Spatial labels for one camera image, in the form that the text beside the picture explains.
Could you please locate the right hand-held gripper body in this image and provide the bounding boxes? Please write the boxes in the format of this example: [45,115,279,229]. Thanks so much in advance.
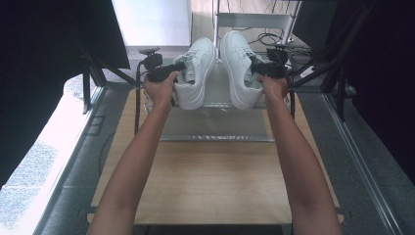
[260,47,290,79]

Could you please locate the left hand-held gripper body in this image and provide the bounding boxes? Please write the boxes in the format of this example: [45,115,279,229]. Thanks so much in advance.
[138,46,179,83]

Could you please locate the white sneaker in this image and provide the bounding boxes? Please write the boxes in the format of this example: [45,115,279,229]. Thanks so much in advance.
[219,29,266,112]
[172,36,217,112]

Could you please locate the metal two-tier shoe rack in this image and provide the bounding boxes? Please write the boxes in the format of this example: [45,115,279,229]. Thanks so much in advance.
[143,58,293,144]

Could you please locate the person's right hand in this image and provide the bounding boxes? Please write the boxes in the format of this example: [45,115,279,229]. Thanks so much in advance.
[255,74,290,106]

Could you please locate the person's left hand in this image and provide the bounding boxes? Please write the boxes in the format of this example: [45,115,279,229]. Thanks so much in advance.
[143,70,179,111]

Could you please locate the white power strip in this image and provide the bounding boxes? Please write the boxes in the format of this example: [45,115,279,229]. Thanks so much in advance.
[300,66,316,79]

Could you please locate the black panel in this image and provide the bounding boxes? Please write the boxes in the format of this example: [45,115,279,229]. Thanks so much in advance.
[291,0,338,51]

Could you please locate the black metal stand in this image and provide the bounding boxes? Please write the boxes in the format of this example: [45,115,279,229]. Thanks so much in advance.
[279,0,374,122]
[75,38,145,116]

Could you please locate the dark curtain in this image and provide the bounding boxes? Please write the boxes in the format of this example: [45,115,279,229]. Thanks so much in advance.
[0,0,131,191]
[326,0,415,185]

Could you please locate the black floor cables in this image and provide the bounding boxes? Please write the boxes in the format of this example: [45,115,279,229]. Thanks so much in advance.
[241,24,286,47]

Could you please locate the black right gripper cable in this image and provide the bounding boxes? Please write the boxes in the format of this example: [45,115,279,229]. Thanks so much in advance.
[286,73,297,120]

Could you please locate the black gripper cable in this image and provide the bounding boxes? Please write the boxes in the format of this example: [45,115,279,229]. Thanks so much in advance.
[286,73,297,120]
[133,61,145,136]

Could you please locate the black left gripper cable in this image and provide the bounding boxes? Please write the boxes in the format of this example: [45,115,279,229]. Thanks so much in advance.
[133,61,145,136]

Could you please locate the white desk frame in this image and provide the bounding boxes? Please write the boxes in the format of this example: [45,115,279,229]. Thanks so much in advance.
[211,0,301,71]

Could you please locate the thin black floor cable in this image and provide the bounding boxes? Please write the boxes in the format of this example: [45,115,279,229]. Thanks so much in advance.
[98,129,117,178]

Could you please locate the aluminium floor rail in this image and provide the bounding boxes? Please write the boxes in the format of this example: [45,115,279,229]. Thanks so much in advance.
[322,92,406,235]

